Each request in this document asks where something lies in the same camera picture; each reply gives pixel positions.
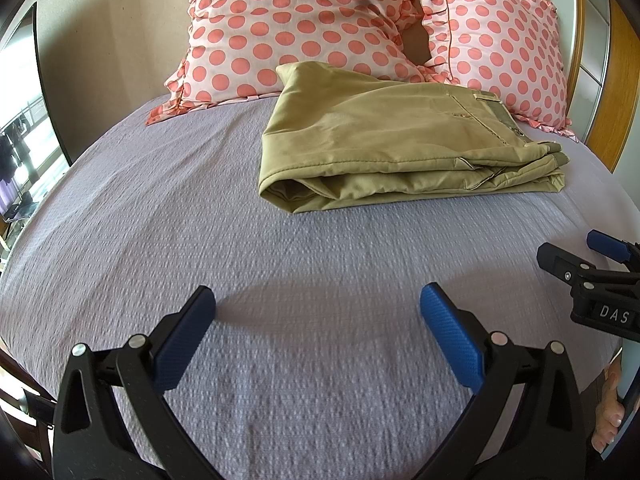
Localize khaki tan pants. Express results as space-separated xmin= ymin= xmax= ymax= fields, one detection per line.
xmin=258 ymin=62 xmax=568 ymax=214

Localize operator bare foot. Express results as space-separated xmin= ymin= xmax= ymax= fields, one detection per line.
xmin=591 ymin=354 xmax=625 ymax=453

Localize wooden framed door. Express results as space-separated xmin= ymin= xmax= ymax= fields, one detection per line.
xmin=550 ymin=0 xmax=639 ymax=171

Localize lavender bed sheet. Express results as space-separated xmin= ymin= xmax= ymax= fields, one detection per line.
xmin=1 ymin=99 xmax=639 ymax=479

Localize right polka dot pillow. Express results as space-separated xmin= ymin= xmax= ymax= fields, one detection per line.
xmin=420 ymin=0 xmax=577 ymax=140

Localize polka dot pillow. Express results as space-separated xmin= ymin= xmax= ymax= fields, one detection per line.
xmin=420 ymin=0 xmax=577 ymax=140
xmin=146 ymin=0 xmax=424 ymax=124

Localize dark framed window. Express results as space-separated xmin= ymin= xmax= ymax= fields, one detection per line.
xmin=1 ymin=4 xmax=70 ymax=246

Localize left polka dot pillow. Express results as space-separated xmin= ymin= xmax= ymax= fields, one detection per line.
xmin=146 ymin=0 xmax=424 ymax=124

